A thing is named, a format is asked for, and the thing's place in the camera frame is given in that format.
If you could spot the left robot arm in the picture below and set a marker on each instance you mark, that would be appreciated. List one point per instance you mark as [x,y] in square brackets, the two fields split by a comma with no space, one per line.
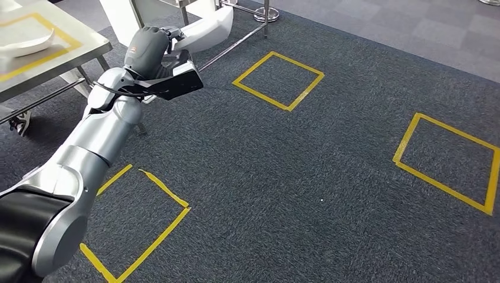
[101,133]

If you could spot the white curved panel part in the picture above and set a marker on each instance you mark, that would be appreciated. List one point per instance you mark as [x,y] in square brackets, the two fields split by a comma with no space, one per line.
[27,47]
[211,29]

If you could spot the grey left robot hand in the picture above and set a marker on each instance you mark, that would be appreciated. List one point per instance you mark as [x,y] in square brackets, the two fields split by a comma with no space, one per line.
[146,50]

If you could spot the chrome barrier stanchion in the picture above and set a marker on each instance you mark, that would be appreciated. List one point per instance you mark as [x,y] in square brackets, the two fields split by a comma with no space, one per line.
[490,2]
[266,15]

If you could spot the white panel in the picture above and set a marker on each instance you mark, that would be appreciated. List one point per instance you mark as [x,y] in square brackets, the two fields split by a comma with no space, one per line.
[117,23]
[74,84]

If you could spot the person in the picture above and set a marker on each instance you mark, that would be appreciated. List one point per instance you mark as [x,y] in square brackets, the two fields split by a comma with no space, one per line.
[21,123]

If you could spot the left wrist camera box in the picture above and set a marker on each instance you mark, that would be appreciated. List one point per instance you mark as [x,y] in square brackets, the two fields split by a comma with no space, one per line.
[183,84]

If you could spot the yellow bench tape square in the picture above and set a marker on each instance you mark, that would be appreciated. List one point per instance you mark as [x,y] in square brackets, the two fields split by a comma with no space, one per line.
[58,30]

